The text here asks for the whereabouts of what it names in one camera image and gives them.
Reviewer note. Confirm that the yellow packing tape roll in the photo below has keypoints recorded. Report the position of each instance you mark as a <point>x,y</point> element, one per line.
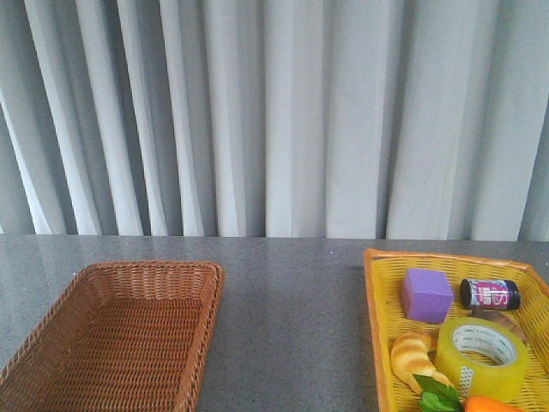
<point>480,357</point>

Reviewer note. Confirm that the grey pleated curtain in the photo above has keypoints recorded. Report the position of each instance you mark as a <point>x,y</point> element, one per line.
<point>335,119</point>

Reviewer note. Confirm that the yellow plastic woven basket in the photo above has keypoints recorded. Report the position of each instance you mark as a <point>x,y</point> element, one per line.
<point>384,275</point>

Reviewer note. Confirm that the purple foam cube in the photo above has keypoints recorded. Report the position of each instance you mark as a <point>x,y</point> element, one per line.
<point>426,295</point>

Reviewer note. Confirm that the brown wicker basket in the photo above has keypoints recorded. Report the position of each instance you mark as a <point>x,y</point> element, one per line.
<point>123,336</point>

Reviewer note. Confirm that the striped toy bread roll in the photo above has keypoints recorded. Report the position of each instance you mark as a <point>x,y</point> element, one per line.
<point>410,356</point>

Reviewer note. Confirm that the small dark labelled bottle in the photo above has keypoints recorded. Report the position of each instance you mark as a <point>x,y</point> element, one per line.
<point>498,294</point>

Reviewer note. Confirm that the green toy carrot leaves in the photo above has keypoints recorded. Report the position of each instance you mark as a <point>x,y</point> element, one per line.
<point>436,396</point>

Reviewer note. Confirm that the orange toy carrot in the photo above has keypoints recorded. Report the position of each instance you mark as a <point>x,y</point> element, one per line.
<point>480,403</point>

